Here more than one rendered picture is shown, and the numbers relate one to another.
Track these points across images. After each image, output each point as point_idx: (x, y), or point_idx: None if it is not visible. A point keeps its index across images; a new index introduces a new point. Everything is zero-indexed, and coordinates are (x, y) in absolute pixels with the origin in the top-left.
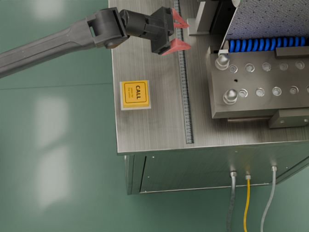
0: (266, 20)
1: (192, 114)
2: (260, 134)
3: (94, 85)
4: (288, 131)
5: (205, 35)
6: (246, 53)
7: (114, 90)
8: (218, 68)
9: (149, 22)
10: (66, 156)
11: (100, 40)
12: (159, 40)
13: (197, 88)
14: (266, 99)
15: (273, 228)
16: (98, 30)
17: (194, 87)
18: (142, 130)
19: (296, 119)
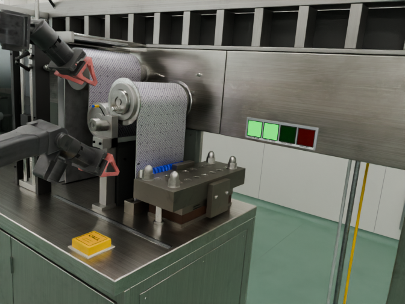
0: (156, 138)
1: (152, 236)
2: (210, 224)
3: None
4: (222, 217)
5: (114, 207)
6: (156, 173)
7: (68, 252)
8: (148, 180)
9: (81, 142)
10: None
11: (52, 129)
12: (94, 158)
13: (139, 225)
14: (195, 180)
15: None
16: (45, 128)
17: (136, 226)
18: (122, 259)
19: (222, 193)
